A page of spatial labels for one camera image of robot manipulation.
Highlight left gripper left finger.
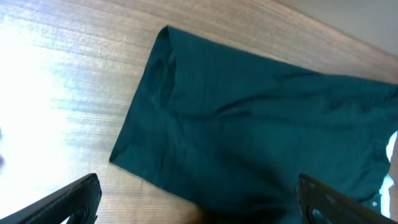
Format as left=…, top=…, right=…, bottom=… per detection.
left=1, top=173, right=102, bottom=224

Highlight black shorts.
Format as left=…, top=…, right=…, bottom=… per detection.
left=109, top=26, right=397, bottom=223

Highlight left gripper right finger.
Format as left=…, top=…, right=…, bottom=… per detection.
left=297, top=174, right=397, bottom=224

